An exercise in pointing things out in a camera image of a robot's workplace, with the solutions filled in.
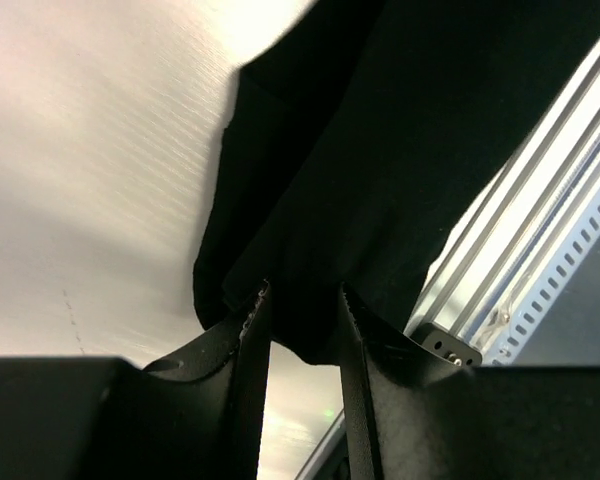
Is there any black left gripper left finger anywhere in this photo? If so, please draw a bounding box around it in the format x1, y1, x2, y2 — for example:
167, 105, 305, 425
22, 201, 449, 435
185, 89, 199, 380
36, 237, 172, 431
0, 285, 271, 479

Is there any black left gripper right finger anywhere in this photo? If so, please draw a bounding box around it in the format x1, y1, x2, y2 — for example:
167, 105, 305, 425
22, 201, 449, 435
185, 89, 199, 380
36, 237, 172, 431
338, 288, 600, 479

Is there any black t-shirt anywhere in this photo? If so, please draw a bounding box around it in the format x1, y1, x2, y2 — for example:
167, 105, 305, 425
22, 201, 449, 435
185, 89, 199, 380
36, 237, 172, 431
193, 1, 600, 365

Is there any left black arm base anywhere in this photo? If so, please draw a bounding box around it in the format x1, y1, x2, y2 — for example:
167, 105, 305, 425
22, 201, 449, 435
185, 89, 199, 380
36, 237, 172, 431
411, 323, 483, 367

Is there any slotted white cable duct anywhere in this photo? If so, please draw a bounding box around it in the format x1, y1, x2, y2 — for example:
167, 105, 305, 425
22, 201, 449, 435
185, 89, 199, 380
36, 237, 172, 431
483, 188, 600, 366

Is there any aluminium mounting rail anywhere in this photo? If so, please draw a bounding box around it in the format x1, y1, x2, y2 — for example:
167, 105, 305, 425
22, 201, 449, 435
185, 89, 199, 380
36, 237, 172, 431
405, 38, 600, 356

